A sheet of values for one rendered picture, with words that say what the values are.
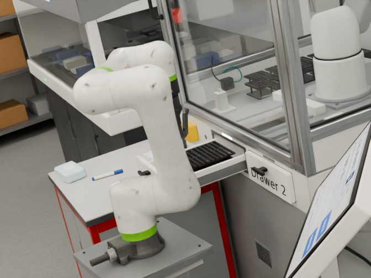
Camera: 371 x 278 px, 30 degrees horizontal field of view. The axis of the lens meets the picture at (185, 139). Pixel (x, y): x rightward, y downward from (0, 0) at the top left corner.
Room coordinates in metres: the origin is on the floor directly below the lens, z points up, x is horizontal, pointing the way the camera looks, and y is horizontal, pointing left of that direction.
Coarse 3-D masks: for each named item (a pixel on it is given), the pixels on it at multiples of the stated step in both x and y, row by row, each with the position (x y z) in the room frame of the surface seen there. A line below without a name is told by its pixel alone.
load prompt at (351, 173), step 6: (366, 132) 1.70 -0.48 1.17; (360, 144) 1.67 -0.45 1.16; (354, 150) 1.69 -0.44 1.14; (360, 150) 1.61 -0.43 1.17; (354, 156) 1.63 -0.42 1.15; (354, 162) 1.57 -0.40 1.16; (354, 168) 1.52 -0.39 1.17; (348, 174) 1.54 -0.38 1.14; (354, 174) 1.47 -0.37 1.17; (348, 180) 1.49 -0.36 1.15; (342, 192) 1.46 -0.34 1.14
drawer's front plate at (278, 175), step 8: (248, 152) 2.32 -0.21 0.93; (248, 160) 2.32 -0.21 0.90; (256, 160) 2.26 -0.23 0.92; (264, 160) 2.22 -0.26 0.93; (248, 168) 2.33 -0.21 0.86; (272, 168) 2.16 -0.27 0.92; (280, 168) 2.13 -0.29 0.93; (256, 176) 2.28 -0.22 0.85; (264, 176) 2.22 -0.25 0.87; (272, 176) 2.16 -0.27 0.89; (280, 176) 2.11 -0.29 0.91; (288, 176) 2.07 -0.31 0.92; (264, 184) 2.23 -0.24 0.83; (280, 184) 2.12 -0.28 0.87; (288, 184) 2.07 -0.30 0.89; (272, 192) 2.18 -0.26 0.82; (280, 192) 2.13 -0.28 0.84; (288, 192) 2.07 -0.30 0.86; (288, 200) 2.08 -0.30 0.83
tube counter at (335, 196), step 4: (344, 172) 1.60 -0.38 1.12; (340, 176) 1.63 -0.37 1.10; (344, 176) 1.57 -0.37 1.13; (340, 180) 1.58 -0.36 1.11; (340, 184) 1.55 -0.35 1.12; (336, 188) 1.56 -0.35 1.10; (340, 188) 1.52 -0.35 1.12; (336, 192) 1.53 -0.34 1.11; (340, 192) 1.49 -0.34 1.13; (336, 196) 1.49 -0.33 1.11; (332, 200) 1.50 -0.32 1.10; (336, 200) 1.46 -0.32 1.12; (332, 204) 1.47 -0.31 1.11
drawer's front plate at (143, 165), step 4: (136, 156) 2.51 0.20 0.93; (140, 156) 2.51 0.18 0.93; (136, 160) 2.51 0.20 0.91; (140, 160) 2.47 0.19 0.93; (144, 160) 2.46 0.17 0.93; (140, 164) 2.48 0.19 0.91; (144, 164) 2.43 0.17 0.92; (148, 164) 2.41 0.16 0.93; (140, 168) 2.49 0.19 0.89; (144, 168) 2.44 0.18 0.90; (148, 168) 2.39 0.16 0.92; (152, 168) 2.36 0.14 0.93; (152, 172) 2.35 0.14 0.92; (156, 172) 2.32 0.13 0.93
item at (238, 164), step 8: (200, 144) 2.59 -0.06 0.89; (224, 144) 2.58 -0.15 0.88; (232, 144) 2.52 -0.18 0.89; (240, 152) 2.45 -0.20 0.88; (232, 160) 2.37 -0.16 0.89; (240, 160) 2.38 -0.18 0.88; (208, 168) 2.33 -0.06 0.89; (216, 168) 2.34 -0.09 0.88; (224, 168) 2.35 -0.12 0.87; (232, 168) 2.36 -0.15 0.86; (240, 168) 2.37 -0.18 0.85; (200, 176) 2.32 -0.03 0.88; (208, 176) 2.33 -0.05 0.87; (216, 176) 2.34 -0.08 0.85; (224, 176) 2.35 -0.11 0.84; (200, 184) 2.32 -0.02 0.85
